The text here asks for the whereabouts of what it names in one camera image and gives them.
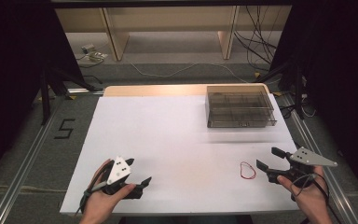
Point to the white power strip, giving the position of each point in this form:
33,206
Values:
98,57

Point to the wooden table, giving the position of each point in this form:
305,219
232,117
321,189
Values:
155,90

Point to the white power adapter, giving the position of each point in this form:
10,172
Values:
88,48

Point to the clear plastic drawer box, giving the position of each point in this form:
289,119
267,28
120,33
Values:
239,105

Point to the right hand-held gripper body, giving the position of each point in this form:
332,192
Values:
307,157

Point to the light wooden desk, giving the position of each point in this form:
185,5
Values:
167,18

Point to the aluminium floor rail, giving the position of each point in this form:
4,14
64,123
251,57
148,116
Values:
326,174
21,168

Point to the person's left hand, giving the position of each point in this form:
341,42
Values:
101,203

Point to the black metal stand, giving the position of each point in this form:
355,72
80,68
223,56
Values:
45,96
297,90

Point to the person's right hand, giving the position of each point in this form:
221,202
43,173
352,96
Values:
307,196

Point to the red rubber band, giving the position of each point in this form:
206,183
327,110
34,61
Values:
241,171

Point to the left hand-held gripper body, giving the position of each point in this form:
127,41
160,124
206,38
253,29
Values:
118,172

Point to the short aluminium bar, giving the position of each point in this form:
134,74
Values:
85,91

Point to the black curtain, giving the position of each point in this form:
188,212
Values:
12,62
338,62

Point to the white table mat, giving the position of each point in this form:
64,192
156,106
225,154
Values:
167,140

